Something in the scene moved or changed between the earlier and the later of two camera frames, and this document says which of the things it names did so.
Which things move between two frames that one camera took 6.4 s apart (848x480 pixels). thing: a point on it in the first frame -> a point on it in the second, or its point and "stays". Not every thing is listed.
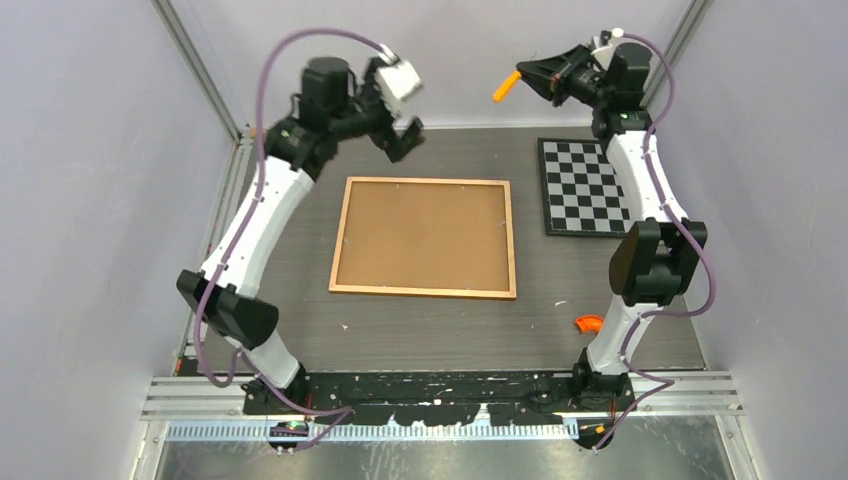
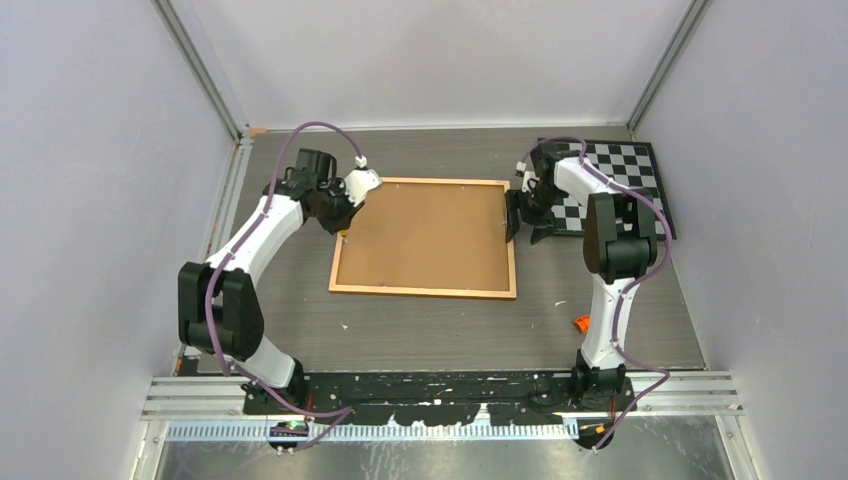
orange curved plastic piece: (589, 323) stays
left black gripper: (389, 140) -> (333, 226)
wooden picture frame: (425, 236) stays
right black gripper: (552, 75) -> (516, 199)
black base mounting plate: (422, 398) stays
